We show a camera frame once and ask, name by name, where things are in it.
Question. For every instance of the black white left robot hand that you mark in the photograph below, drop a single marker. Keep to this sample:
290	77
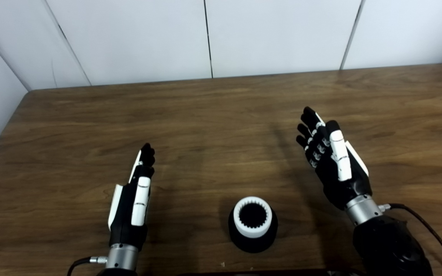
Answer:
127	218

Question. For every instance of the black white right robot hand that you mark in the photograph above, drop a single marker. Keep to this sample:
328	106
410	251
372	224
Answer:
330	176

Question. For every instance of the round black gear part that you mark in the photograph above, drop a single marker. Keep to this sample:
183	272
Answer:
251	245

